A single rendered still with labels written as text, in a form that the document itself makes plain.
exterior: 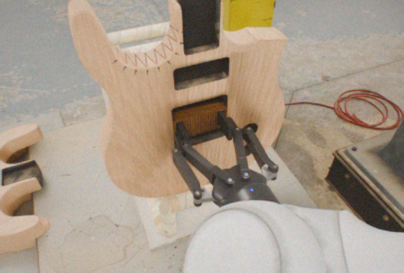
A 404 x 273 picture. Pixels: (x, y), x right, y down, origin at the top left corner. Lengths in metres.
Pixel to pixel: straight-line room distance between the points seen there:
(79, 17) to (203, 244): 0.31
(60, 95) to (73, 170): 1.86
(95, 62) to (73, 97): 2.27
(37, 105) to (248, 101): 2.28
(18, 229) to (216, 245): 0.64
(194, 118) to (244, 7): 1.37
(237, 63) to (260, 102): 0.11
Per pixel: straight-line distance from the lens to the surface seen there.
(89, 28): 0.46
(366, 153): 1.97
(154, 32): 0.91
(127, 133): 0.57
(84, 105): 2.65
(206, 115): 0.59
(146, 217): 0.83
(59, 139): 1.06
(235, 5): 1.88
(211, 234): 0.23
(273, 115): 0.68
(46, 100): 2.79
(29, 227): 0.83
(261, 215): 0.23
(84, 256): 0.82
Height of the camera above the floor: 1.64
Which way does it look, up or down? 44 degrees down
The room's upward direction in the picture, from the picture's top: straight up
